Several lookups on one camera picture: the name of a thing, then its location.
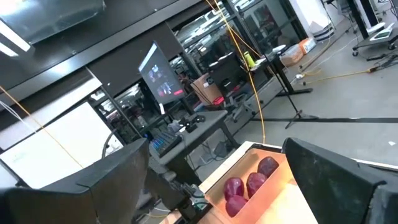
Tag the dark red apple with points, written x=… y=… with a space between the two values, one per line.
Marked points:
x=268 y=166
x=234 y=188
x=234 y=205
x=255 y=183

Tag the orange storage box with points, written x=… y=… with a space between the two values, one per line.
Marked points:
x=307 y=45

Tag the brown cardboard box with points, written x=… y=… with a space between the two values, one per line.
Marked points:
x=206 y=90

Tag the clear plastic storage box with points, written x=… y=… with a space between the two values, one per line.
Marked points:
x=292 y=55

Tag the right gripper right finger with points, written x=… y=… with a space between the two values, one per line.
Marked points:
x=342 y=193

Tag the orange translucent plastic bin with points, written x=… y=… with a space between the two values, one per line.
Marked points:
x=242 y=168

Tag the black computer monitor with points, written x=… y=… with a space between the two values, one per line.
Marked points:
x=161 y=77

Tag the grey desk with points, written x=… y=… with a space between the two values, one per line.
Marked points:
x=205 y=127

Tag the black office chair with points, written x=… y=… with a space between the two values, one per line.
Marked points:
x=227 y=73

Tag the yellow-green bottle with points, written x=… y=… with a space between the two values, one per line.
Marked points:
x=249 y=59

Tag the backlit black keyboard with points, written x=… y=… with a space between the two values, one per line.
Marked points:
x=164 y=143

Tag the black wheeled cart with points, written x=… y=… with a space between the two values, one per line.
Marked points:
x=373 y=42

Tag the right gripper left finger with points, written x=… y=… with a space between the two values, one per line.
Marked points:
x=93 y=202

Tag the black tripod stand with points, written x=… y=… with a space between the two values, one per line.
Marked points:
x=292 y=102

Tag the white floor scrap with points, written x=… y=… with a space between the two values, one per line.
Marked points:
x=391 y=143

